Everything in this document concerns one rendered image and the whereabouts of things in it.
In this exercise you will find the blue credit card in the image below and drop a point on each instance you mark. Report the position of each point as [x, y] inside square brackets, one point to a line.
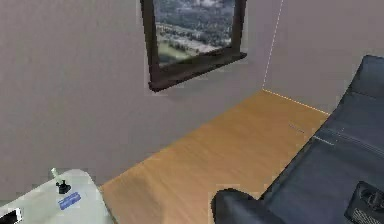
[69, 200]

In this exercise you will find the dark framed window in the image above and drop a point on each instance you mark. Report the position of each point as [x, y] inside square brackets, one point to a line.
[151, 50]

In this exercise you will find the dark blue sofa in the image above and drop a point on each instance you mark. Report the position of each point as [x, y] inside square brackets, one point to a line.
[326, 173]

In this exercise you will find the pale green stick black base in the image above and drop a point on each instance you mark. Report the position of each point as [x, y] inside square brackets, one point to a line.
[63, 187]

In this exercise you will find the white table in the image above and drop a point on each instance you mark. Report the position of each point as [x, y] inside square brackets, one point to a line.
[40, 206]

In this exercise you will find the black remote control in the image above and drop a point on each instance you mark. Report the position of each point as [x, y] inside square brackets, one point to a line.
[365, 203]

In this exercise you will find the black and white box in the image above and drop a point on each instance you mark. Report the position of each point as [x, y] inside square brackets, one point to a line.
[10, 216]

